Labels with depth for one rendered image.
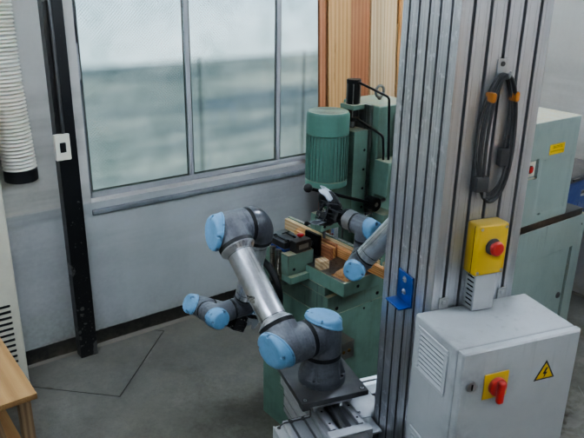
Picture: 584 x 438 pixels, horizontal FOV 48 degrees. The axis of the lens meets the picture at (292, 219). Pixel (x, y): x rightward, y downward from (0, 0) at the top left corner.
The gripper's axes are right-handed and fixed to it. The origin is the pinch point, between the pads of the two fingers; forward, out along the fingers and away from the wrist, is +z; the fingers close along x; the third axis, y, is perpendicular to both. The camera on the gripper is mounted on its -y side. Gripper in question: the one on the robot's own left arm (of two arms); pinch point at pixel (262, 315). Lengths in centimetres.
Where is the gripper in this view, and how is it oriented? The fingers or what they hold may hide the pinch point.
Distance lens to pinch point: 264.2
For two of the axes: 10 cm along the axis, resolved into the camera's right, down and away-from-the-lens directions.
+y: -3.7, 9.3, 0.0
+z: 7.2, 2.9, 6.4
